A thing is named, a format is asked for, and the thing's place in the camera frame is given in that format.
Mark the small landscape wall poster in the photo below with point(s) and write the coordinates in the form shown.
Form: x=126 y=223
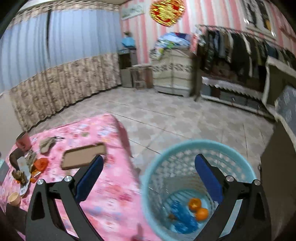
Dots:
x=128 y=12

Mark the low shelf with lace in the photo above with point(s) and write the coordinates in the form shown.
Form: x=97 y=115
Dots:
x=235 y=95

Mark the clothes rack with garments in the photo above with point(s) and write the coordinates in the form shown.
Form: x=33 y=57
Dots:
x=238 y=56

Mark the blue and floral curtain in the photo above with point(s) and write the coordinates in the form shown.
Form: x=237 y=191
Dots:
x=58 y=53

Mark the cloth-covered cabinet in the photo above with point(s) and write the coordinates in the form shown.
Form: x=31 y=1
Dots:
x=173 y=71

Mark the blue patterned sofa cover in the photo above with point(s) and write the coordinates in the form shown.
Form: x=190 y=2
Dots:
x=285 y=107

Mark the light blue plastic basket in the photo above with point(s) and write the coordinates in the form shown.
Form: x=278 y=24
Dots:
x=172 y=177

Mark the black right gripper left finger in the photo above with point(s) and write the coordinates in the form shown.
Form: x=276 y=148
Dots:
x=44 y=222

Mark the small metal stool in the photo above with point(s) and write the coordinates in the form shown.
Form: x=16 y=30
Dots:
x=141 y=76

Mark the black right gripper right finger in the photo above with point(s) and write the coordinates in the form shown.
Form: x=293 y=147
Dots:
x=242 y=212

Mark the dark sofa armrest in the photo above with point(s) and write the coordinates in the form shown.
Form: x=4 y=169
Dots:
x=278 y=180

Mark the pink mug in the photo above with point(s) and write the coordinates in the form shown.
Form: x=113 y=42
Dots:
x=23 y=142

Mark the pink floral tablecloth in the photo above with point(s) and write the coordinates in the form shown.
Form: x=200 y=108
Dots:
x=113 y=205

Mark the beige cloth pouch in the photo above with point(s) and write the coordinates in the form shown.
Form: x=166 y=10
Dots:
x=46 y=144

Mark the red heart wall ornament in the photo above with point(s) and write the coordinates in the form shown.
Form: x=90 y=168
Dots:
x=168 y=12

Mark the framed wall picture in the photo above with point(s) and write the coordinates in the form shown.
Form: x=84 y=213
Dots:
x=258 y=17

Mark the grey water dispenser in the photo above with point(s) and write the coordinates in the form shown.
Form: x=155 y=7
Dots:
x=127 y=58

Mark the brown phone case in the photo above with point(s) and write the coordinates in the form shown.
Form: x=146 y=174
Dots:
x=81 y=156

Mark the blue plastic bag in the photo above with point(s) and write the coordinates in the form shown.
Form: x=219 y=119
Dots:
x=182 y=219

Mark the orange tangerine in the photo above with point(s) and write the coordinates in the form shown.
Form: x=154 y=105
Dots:
x=201 y=214

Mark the pile of folded bedding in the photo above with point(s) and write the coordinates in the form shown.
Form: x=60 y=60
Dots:
x=171 y=40

